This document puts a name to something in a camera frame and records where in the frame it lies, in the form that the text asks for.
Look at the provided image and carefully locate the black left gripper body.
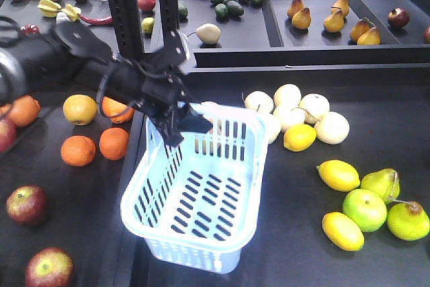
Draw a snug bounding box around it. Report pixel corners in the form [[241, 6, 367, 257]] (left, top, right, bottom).
[[130, 30, 198, 122]]

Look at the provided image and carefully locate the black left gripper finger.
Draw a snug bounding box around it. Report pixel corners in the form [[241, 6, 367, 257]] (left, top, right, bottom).
[[151, 112, 183, 147], [177, 104, 213, 134]]

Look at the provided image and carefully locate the light blue plastic basket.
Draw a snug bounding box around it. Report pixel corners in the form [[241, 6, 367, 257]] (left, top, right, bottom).
[[120, 104, 269, 274]]

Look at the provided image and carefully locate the small orange pair right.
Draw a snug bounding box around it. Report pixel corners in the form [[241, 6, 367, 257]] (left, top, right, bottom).
[[99, 127, 129, 161]]

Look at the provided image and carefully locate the small orange pair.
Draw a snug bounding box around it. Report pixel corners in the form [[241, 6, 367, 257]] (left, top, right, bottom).
[[99, 127, 129, 161], [60, 135, 96, 167]]

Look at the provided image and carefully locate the yellow orange fruit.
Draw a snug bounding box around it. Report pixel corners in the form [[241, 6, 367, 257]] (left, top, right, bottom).
[[62, 94, 97, 126]]

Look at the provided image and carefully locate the red chili pepper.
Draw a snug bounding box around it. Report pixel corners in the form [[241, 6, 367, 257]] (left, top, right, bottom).
[[79, 15, 113, 26]]

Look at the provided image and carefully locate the small orange pair left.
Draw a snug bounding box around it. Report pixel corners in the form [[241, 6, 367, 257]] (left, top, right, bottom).
[[60, 135, 96, 167]]

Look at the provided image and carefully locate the yellow lemon near pears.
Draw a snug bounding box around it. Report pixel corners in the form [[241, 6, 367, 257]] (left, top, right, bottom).
[[284, 124, 316, 152]]

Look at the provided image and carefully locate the large navel orange right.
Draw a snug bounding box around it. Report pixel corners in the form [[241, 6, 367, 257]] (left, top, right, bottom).
[[7, 95, 41, 128]]

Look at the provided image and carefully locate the yellow lemon back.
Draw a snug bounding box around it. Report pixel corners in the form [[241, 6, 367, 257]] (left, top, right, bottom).
[[316, 159, 360, 192]]

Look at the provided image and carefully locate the red apple right upper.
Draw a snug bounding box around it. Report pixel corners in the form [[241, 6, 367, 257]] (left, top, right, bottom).
[[6, 186, 48, 226]]

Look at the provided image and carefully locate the red apple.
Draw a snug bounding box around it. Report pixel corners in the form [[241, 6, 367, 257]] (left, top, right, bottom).
[[25, 247, 75, 287], [6, 186, 48, 226]]

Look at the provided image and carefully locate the red apple right lower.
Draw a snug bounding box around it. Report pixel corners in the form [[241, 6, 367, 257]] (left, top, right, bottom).
[[25, 247, 75, 287]]

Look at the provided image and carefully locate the yellow lemon front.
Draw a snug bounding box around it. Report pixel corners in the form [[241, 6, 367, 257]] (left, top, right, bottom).
[[322, 212, 365, 251]]

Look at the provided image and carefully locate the green apple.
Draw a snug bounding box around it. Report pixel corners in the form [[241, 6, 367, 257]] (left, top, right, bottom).
[[342, 189, 387, 233]]

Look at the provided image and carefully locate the black upright rack post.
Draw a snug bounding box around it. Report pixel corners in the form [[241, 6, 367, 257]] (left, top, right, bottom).
[[99, 0, 181, 63]]

